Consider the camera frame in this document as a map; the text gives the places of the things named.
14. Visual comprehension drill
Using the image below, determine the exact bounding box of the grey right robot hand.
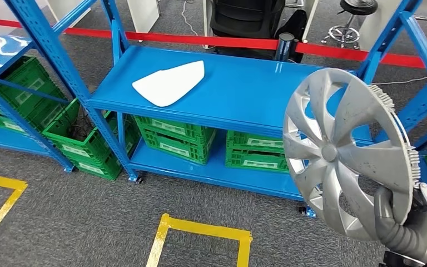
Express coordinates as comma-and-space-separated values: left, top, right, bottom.
374, 183, 427, 241

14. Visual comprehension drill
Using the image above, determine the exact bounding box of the silver wheel hubcap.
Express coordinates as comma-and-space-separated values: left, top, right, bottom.
282, 68, 421, 243

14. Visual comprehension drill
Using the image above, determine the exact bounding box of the white triangular panel part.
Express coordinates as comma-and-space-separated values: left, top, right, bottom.
131, 60, 206, 108

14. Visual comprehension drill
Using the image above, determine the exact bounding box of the red barrier belt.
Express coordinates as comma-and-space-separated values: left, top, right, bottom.
295, 42, 427, 70
0, 16, 280, 51

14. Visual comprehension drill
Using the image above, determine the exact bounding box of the yellow tape square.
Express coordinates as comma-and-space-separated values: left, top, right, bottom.
146, 212, 254, 267

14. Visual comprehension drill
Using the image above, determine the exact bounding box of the black backpack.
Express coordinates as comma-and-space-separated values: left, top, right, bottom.
274, 9, 308, 63

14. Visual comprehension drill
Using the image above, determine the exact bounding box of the black stool chrome base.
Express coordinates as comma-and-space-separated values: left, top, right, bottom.
321, 0, 379, 50

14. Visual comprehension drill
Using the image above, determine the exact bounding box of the black office chair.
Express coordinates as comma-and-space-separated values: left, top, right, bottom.
208, 0, 286, 39

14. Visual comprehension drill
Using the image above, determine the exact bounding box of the dark barrier post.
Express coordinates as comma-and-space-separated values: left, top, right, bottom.
275, 32, 297, 63

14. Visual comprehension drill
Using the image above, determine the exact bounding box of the white floor cable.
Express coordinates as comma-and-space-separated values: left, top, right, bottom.
180, 0, 200, 37

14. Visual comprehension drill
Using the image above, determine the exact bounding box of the black cable tangle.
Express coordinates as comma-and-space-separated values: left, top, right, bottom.
64, 107, 96, 142

